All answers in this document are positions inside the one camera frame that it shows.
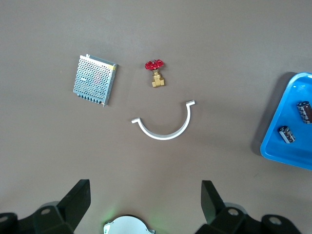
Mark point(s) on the blue plastic tray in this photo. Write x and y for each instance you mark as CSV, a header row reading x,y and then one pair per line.
x,y
285,114

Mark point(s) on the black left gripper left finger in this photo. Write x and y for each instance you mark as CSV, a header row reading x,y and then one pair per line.
x,y
73,207

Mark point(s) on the short dark electrolytic capacitor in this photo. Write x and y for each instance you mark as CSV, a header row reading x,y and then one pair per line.
x,y
287,134

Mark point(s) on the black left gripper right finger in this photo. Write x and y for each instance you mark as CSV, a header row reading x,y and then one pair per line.
x,y
217,209

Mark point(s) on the perforated metal power supply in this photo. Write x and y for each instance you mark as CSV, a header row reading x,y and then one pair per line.
x,y
93,78

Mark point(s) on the brass red valve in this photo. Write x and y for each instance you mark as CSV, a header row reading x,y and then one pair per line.
x,y
158,81

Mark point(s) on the long dark electrolytic capacitor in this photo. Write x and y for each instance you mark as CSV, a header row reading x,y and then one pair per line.
x,y
304,112

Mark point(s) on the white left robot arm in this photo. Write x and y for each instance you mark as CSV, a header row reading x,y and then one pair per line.
x,y
126,225

